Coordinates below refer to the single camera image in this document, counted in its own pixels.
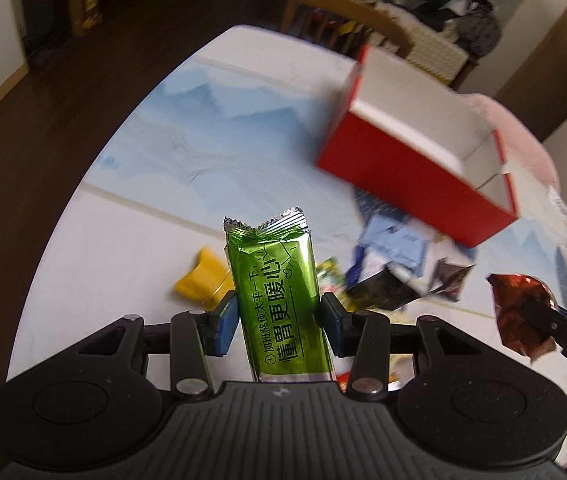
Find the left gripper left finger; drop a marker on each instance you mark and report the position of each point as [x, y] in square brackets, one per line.
[194, 336]

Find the red cardboard box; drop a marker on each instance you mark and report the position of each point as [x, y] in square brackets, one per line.
[407, 139]

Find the brown foil candy wrapper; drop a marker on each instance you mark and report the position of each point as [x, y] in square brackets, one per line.
[511, 292]

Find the white blue snack packet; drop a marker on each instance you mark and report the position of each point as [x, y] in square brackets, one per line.
[366, 262]

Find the sofa with white cover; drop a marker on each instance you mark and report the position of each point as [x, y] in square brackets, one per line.
[449, 36]

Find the wooden chair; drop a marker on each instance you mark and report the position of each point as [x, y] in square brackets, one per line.
[343, 26]

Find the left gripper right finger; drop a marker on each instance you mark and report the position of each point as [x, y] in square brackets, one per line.
[365, 336]

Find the green foil snack bar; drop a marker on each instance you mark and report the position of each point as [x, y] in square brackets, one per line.
[274, 274]

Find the light blue snack packet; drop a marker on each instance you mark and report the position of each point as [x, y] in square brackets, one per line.
[395, 242]

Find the yellow snack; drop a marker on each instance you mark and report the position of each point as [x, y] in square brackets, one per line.
[208, 282]

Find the dark brown triangular packet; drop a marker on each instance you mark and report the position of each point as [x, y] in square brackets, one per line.
[448, 278]

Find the black snack packet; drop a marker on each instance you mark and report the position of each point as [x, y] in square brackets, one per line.
[383, 290]

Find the yellow minion candy card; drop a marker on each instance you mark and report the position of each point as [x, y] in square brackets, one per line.
[330, 278]

